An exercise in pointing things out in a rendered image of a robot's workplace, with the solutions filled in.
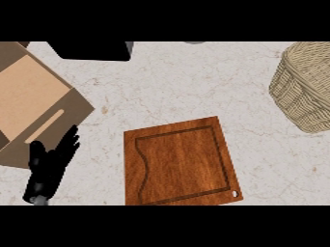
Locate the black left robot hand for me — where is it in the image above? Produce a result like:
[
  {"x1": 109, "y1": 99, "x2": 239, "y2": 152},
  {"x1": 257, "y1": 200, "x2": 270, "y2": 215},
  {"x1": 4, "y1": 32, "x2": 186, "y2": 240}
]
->
[{"x1": 20, "y1": 124, "x2": 81, "y2": 205}]

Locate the open wooden drawer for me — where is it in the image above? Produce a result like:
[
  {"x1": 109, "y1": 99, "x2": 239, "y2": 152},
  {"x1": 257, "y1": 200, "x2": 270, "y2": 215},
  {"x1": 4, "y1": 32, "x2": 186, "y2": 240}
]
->
[{"x1": 0, "y1": 41, "x2": 97, "y2": 170}]

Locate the black appliance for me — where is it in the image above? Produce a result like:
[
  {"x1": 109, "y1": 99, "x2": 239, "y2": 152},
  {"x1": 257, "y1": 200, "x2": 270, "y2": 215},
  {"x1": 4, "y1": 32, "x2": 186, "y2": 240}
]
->
[{"x1": 47, "y1": 41, "x2": 136, "y2": 62}]

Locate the brown wooden cutting board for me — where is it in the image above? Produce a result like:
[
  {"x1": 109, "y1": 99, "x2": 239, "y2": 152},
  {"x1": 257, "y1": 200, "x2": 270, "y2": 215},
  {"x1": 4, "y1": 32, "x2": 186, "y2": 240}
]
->
[{"x1": 122, "y1": 116, "x2": 245, "y2": 206}]

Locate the tan wicker basket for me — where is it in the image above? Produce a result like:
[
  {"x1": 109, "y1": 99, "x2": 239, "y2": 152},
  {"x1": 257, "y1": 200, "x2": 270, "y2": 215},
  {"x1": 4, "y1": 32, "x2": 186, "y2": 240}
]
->
[{"x1": 268, "y1": 41, "x2": 330, "y2": 134}]

